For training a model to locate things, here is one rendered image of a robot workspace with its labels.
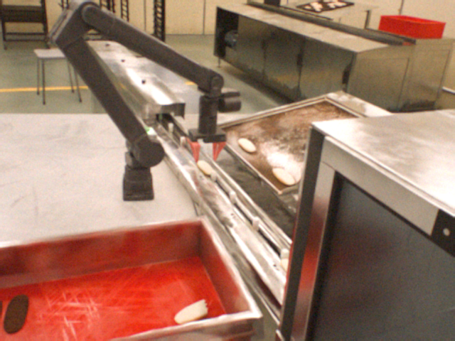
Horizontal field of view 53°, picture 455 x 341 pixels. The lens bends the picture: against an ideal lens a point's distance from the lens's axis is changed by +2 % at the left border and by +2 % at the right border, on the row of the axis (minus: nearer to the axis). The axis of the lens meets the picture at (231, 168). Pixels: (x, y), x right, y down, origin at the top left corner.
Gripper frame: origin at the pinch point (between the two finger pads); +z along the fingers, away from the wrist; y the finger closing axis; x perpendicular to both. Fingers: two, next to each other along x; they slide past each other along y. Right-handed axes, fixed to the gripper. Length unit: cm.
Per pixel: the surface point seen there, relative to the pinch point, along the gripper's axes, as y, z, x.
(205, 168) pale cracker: 0.7, 2.2, 1.8
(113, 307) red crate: 37, 6, 48
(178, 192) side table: 11.2, 6.3, 7.5
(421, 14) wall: -369, -10, -283
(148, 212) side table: 22.1, 6.3, 15.7
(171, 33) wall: -212, 82, -701
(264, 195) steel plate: -13.0, 6.2, 16.1
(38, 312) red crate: 50, 6, 45
